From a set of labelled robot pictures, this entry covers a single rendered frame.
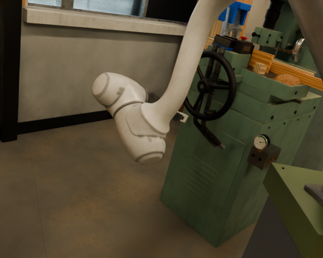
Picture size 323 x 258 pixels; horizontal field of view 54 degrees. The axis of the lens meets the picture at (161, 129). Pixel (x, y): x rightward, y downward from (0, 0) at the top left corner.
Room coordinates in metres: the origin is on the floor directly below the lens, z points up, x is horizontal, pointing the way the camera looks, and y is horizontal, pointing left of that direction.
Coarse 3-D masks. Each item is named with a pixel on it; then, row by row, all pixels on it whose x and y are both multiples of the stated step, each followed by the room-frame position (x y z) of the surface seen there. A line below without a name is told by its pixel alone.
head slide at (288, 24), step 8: (288, 8) 1.59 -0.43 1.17; (280, 16) 1.60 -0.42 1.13; (288, 16) 1.58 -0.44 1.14; (280, 24) 1.59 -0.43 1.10; (288, 24) 1.57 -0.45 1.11; (296, 24) 1.58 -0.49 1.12; (288, 32) 1.56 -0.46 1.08; (296, 32) 1.59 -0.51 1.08; (288, 40) 1.56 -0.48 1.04; (280, 48) 1.57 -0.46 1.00; (288, 48) 1.58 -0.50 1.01
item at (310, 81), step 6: (276, 66) 1.46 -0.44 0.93; (282, 66) 1.44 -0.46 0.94; (276, 72) 1.45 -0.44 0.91; (282, 72) 1.43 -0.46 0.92; (288, 72) 1.42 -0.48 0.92; (294, 72) 1.40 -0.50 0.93; (300, 72) 1.39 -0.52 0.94; (300, 78) 1.38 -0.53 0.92; (306, 78) 1.36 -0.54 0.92; (312, 78) 1.35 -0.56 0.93; (318, 78) 1.34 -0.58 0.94; (306, 84) 1.35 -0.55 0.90; (312, 84) 1.34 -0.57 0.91; (318, 84) 1.32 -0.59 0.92
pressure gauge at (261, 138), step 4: (256, 136) 1.21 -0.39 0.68; (260, 136) 1.20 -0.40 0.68; (264, 136) 1.19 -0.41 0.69; (256, 140) 1.21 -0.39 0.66; (260, 140) 1.20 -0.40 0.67; (264, 140) 1.19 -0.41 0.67; (268, 140) 1.19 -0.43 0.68; (256, 144) 1.20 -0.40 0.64; (260, 144) 1.19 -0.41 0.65; (264, 144) 1.18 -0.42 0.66; (268, 144) 1.18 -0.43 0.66; (260, 148) 1.19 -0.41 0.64; (264, 148) 1.17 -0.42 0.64; (260, 152) 1.21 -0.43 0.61
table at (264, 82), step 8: (200, 64) 1.42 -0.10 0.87; (248, 72) 1.37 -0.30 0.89; (272, 72) 1.46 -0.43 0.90; (224, 80) 1.32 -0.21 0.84; (240, 80) 1.37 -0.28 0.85; (248, 80) 1.36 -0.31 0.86; (256, 80) 1.33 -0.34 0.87; (264, 80) 1.31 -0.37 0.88; (272, 80) 1.29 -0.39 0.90; (256, 88) 1.33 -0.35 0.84; (264, 88) 1.30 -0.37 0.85; (272, 88) 1.28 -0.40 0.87; (280, 88) 1.26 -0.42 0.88; (288, 88) 1.24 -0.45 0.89; (296, 88) 1.29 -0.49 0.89; (304, 88) 1.35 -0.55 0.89; (280, 96) 1.25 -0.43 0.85; (288, 96) 1.25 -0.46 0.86; (296, 96) 1.31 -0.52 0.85; (304, 96) 1.38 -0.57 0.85
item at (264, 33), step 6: (258, 30) 1.51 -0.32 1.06; (264, 30) 1.49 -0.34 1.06; (270, 30) 1.50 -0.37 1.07; (252, 36) 1.52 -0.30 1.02; (264, 36) 1.48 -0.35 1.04; (270, 36) 1.50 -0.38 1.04; (276, 36) 1.54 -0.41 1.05; (258, 42) 1.49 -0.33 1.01; (264, 42) 1.48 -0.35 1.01; (270, 42) 1.51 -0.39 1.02; (276, 42) 1.56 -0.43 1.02
